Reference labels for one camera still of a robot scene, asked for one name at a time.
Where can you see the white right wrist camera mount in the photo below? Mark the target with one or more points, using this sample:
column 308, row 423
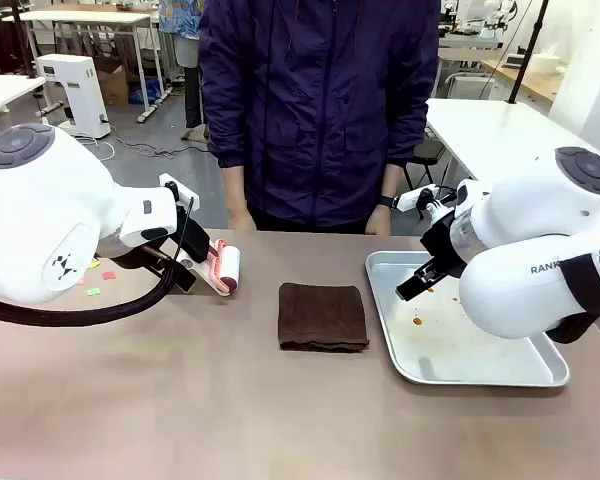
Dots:
column 410, row 199

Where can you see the white table with wheeled legs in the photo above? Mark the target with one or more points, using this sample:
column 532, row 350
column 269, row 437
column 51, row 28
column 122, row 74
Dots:
column 90, row 17

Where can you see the white table with slanted leg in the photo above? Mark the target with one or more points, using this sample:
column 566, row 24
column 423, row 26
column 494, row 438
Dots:
column 5, row 90

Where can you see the dark stand pole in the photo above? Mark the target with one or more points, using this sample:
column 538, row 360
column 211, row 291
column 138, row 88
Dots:
column 25, row 45

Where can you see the large white angled table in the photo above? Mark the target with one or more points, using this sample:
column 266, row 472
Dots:
column 490, row 130

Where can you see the yellow paper scrap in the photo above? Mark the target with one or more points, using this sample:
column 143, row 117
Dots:
column 93, row 261

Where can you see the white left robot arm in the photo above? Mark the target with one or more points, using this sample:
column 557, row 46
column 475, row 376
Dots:
column 45, row 200

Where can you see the green paper scrap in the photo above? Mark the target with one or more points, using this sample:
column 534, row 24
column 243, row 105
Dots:
column 93, row 291

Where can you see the brown towel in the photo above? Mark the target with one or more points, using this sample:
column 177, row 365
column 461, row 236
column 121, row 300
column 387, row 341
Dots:
column 322, row 317

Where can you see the blue plastic bag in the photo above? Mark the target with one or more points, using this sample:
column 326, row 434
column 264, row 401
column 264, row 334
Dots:
column 147, row 91

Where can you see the large brown sauce stain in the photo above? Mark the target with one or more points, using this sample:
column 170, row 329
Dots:
column 417, row 321

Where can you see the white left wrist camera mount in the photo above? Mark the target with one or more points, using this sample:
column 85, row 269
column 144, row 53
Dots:
column 172, row 181

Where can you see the person's left forearm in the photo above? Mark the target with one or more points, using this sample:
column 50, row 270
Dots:
column 392, row 180

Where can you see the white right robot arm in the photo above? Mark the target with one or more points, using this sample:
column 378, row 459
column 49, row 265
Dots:
column 520, row 240

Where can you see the black folding chair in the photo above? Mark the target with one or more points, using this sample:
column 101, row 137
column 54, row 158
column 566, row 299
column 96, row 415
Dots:
column 427, row 152

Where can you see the person in patterned blue shirt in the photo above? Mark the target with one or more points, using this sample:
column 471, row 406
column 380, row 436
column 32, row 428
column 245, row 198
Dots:
column 185, row 20

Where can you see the white pedestal machine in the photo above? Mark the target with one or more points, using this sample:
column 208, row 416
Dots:
column 82, row 95

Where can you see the person in navy jacket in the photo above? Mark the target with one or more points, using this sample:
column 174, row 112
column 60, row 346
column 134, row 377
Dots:
column 320, row 100

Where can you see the person's right forearm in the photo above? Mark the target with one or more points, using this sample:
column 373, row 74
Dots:
column 235, row 190

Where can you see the person's right hand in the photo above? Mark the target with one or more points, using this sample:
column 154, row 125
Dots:
column 241, row 220

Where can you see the wooden top table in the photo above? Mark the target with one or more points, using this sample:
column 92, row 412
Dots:
column 525, row 75

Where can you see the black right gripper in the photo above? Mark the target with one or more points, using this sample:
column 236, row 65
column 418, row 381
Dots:
column 447, row 245

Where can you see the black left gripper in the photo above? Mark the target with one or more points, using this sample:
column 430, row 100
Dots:
column 195, row 240

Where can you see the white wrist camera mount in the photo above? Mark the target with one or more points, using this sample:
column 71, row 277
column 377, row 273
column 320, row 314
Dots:
column 410, row 199
column 172, row 181

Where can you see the red paper scrap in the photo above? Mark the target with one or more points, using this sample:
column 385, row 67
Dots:
column 109, row 275

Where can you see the silver metal tray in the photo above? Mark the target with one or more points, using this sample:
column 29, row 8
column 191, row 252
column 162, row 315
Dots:
column 440, row 350

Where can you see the black tripod pole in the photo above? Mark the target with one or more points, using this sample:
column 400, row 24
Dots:
column 527, row 50

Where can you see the cardboard box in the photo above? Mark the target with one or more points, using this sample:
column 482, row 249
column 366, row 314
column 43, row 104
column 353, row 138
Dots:
column 112, row 82

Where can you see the black wrist watch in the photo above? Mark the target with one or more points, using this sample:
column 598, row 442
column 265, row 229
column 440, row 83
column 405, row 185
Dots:
column 387, row 202

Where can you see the person's left hand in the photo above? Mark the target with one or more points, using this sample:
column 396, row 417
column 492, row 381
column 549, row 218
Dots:
column 379, row 222

